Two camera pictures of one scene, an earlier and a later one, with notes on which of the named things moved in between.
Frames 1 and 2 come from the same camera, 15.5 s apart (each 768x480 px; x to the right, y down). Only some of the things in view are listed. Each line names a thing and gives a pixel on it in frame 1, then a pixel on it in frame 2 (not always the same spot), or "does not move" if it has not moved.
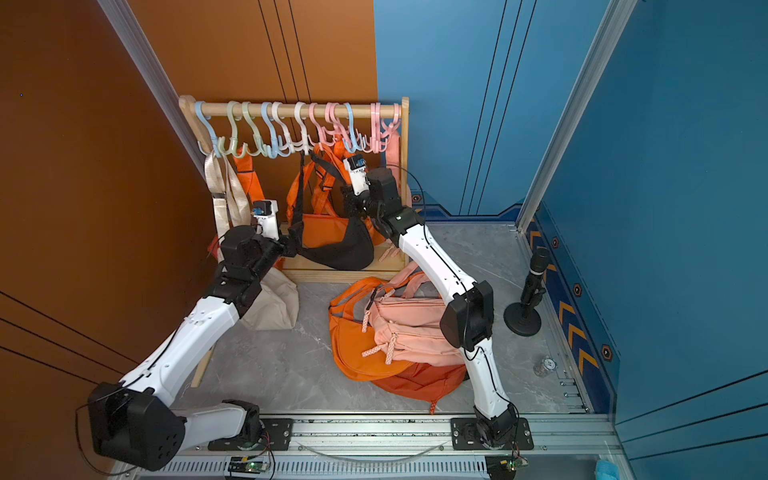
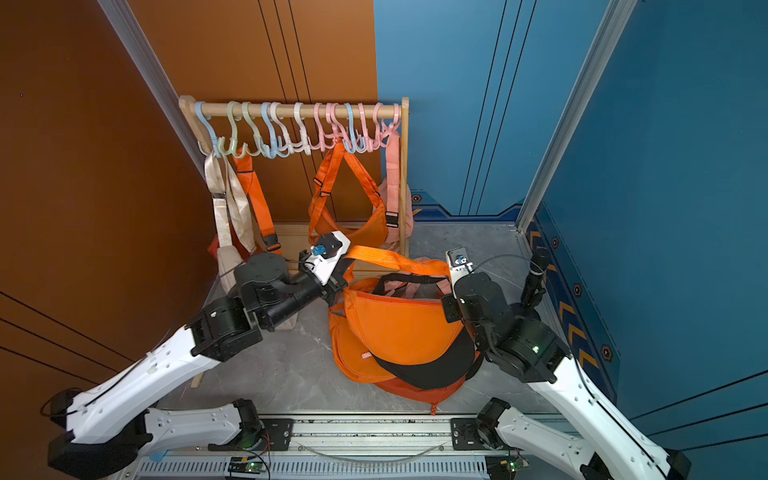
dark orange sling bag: x=430 y=383 does not move
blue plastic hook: x=198 y=106 does not move
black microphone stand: x=521 y=317 does not move
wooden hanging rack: x=391 y=267 does not move
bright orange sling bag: x=353 y=342 does not move
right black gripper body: x=357 y=204 -> x=452 y=309
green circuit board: x=241 y=465 does not move
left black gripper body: x=290 y=246 -> x=328 y=292
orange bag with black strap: x=330 y=233 -> x=395 y=311
